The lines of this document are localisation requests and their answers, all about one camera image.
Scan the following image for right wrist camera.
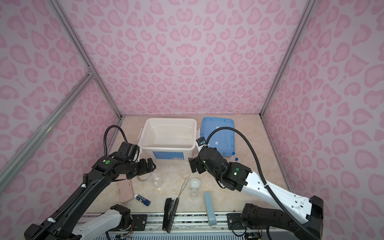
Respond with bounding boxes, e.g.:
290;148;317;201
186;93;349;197
196;137;207;148

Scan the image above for light blue rectangular case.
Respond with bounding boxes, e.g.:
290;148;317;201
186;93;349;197
204;192;217;227

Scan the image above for blue glue stick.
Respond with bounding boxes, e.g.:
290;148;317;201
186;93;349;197
134;194;151;207

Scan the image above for blue plastic bin lid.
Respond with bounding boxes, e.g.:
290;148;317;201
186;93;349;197
200;117;235;157

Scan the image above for small clear glass beaker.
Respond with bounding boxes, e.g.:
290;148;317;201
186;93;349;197
190;189;199;201

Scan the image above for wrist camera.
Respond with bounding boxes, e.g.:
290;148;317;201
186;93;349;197
196;137;207;148
115;142;140;162

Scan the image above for white plastic storage bin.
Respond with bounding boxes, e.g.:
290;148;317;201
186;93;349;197
138;118;199;160

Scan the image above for pink glasses case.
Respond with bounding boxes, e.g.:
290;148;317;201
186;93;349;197
118;180;135;204

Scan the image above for aluminium front rail base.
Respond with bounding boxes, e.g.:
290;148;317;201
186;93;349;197
55;211;316;240

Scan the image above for metal tweezers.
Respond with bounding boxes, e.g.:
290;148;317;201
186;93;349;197
178;171;191;198

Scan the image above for clear glass watch dish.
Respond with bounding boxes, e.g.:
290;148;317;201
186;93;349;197
189;178;202;190

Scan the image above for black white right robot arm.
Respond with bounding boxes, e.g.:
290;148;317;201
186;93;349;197
189;148;324;240

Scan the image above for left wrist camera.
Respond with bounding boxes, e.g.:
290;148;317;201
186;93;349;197
115;142;140;162

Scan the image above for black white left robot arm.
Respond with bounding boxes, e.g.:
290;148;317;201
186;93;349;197
24;156;157;240

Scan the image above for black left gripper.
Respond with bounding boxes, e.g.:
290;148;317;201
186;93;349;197
126;156;158;178

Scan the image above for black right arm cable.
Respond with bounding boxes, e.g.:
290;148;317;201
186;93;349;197
205;126;320;240

